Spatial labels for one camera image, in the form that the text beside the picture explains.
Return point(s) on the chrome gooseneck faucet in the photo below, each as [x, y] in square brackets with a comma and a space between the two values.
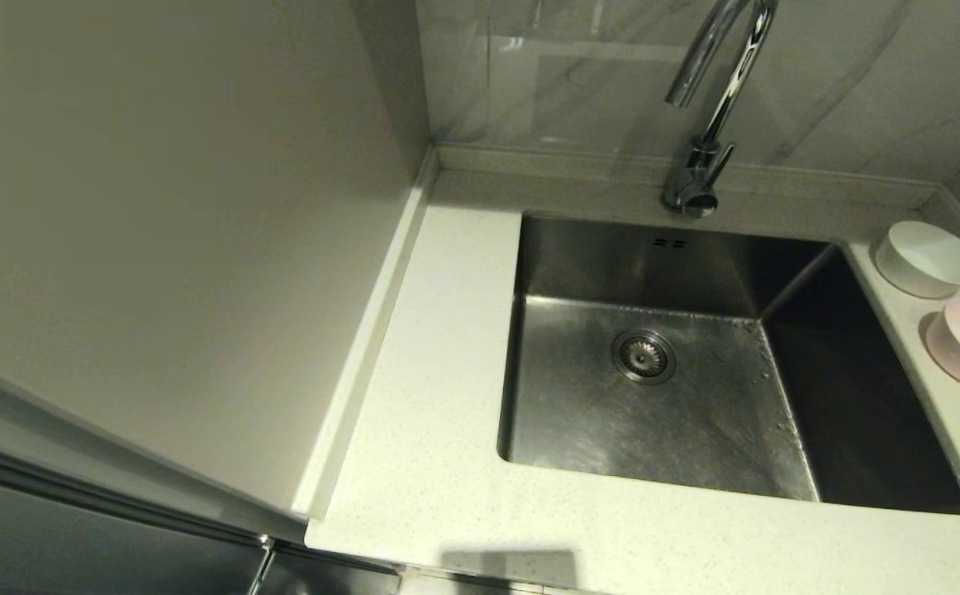
[695, 186]

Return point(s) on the white plastic bowl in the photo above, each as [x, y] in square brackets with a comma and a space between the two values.
[929, 258]

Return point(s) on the stainless steel sink basin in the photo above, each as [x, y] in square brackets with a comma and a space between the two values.
[695, 430]

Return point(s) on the round metal drain strainer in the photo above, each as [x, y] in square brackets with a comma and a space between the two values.
[643, 356]

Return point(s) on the grey tall cabinet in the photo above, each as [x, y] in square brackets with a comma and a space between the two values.
[158, 248]

